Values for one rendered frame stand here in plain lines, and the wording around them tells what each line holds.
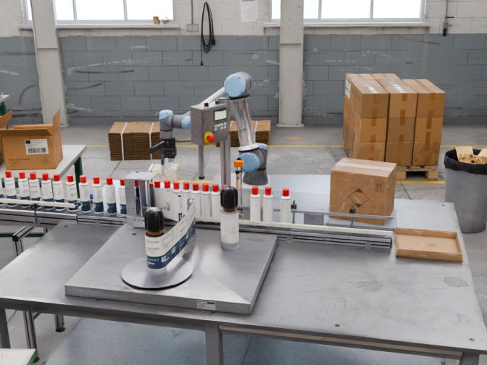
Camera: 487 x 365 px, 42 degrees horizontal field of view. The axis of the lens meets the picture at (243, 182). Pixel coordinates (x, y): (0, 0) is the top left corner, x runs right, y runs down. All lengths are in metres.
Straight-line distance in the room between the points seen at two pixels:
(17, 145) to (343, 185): 2.35
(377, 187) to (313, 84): 5.44
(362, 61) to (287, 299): 6.27
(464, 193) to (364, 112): 1.52
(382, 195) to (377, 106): 3.21
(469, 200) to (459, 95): 3.74
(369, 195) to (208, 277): 1.04
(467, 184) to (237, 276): 3.01
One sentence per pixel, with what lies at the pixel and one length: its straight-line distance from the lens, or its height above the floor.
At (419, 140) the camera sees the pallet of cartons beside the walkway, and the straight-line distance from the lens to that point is 6.69.
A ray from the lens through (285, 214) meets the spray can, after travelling 3.22.
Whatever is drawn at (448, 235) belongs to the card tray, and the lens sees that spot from 3.39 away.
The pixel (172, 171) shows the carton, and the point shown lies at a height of 1.02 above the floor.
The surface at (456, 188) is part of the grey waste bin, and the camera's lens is 5.49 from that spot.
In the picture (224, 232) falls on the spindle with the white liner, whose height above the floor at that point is 0.97.
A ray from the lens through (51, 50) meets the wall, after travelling 8.99.
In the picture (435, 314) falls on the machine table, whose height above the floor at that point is 0.83.
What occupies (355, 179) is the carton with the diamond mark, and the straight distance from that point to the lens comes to 3.37.
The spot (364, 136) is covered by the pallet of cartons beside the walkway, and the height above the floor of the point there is 0.46.
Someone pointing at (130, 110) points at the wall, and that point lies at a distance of 8.93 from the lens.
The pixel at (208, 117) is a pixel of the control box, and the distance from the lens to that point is 3.19.
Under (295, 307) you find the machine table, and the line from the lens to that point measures 2.67.
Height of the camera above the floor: 2.18
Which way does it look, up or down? 20 degrees down
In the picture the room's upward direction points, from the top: 1 degrees counter-clockwise
